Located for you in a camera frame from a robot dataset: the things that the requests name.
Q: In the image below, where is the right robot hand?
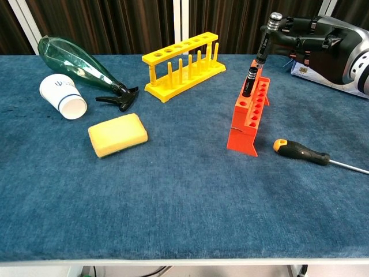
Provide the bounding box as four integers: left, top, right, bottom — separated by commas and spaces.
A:
260, 16, 369, 87

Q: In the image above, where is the black pleated curtain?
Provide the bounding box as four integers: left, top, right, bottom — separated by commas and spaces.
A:
0, 0, 369, 55

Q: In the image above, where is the silver black metal tool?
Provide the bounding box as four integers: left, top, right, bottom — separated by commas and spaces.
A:
253, 12, 285, 70

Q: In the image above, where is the orange plastic tool holder rack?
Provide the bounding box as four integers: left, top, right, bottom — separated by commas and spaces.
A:
227, 59, 272, 158

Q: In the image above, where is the grey table leg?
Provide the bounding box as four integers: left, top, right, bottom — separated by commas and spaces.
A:
287, 264, 308, 277

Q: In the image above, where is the white paper cup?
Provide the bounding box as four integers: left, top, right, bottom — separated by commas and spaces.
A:
39, 73, 88, 120

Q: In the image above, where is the white table edge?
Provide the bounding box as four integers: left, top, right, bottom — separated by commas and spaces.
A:
0, 258, 369, 267

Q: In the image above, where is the small black flashlight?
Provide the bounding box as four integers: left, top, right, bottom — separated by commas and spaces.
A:
241, 66, 258, 98

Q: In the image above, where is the black orange handle screwdriver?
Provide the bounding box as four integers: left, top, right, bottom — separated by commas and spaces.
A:
273, 138, 369, 175

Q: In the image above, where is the blue tablecloth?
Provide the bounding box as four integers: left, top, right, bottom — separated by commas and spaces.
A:
0, 53, 369, 262

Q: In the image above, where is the white metal frame post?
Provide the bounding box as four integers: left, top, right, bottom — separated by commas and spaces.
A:
317, 0, 338, 18
172, 0, 190, 55
7, 0, 40, 55

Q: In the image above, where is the green spray bottle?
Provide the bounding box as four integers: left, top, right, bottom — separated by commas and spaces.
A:
37, 35, 140, 113

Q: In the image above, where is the yellow sponge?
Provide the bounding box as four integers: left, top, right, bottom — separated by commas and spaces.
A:
88, 113, 149, 159

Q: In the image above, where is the wet wipes pack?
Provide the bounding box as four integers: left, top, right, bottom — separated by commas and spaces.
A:
283, 57, 369, 100

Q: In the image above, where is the yellow test tube rack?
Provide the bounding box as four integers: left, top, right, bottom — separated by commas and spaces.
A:
141, 32, 227, 103

